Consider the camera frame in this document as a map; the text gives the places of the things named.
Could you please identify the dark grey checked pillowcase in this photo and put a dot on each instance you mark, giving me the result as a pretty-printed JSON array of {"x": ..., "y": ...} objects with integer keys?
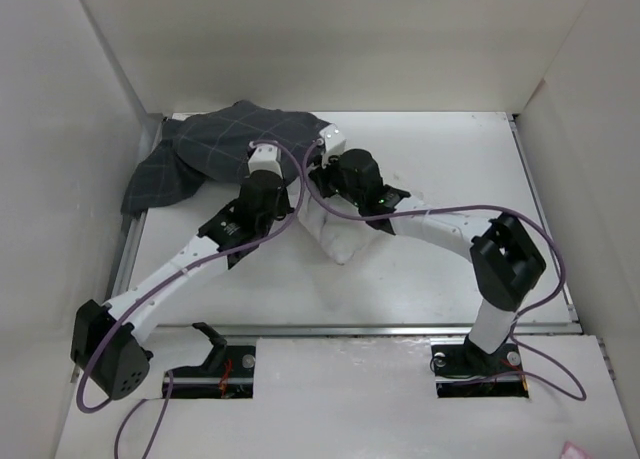
[{"x": 213, "y": 147}]

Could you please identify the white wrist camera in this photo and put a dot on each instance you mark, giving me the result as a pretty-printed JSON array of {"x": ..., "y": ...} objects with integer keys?
[
  {"x": 333, "y": 143},
  {"x": 264, "y": 157}
]

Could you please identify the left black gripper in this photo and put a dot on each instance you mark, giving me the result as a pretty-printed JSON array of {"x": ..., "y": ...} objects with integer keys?
[{"x": 285, "y": 208}]

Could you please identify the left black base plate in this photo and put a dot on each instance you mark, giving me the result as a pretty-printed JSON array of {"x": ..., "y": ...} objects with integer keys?
[{"x": 226, "y": 372}]

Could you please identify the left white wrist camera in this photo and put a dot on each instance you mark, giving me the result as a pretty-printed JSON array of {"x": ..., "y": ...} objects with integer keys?
[{"x": 264, "y": 157}]

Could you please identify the white pillow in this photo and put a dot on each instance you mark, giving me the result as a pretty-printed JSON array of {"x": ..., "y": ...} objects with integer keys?
[{"x": 340, "y": 239}]

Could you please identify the aluminium right rail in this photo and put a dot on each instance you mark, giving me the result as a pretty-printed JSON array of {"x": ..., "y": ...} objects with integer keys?
[{"x": 539, "y": 208}]

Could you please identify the pink object at corner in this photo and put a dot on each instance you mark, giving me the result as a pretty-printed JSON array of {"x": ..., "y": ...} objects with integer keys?
[{"x": 572, "y": 451}]

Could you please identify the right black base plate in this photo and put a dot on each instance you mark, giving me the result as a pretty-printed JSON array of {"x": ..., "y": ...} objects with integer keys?
[{"x": 465, "y": 371}]

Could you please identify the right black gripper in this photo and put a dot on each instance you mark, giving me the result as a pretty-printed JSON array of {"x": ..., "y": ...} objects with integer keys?
[{"x": 319, "y": 174}]

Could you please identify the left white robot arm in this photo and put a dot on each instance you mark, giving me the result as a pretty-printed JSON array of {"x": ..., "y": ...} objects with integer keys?
[{"x": 108, "y": 339}]

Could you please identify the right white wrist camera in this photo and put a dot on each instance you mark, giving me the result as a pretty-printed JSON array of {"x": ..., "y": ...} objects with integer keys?
[{"x": 333, "y": 143}]

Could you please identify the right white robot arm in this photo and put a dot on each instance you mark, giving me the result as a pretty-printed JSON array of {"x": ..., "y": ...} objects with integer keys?
[{"x": 506, "y": 263}]

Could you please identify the aluminium front rail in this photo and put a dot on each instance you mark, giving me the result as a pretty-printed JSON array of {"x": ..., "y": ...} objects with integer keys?
[{"x": 552, "y": 329}]

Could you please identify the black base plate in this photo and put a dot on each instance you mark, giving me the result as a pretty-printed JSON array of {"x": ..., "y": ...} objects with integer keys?
[
  {"x": 465, "y": 371},
  {"x": 226, "y": 372}
]

